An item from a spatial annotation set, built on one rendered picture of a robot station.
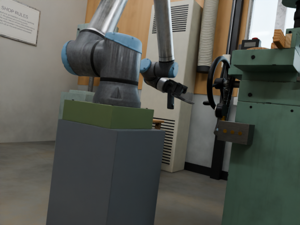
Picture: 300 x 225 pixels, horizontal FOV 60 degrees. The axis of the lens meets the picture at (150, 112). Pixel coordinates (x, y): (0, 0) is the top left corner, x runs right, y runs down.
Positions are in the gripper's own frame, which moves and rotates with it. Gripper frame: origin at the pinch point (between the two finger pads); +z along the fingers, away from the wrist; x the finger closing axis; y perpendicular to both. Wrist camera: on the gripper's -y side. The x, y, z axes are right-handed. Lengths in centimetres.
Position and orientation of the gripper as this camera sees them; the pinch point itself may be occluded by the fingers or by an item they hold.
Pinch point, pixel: (191, 103)
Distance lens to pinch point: 150.4
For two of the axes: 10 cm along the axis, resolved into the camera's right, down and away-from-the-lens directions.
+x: 5.9, 0.6, 8.0
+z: 7.0, 4.4, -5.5
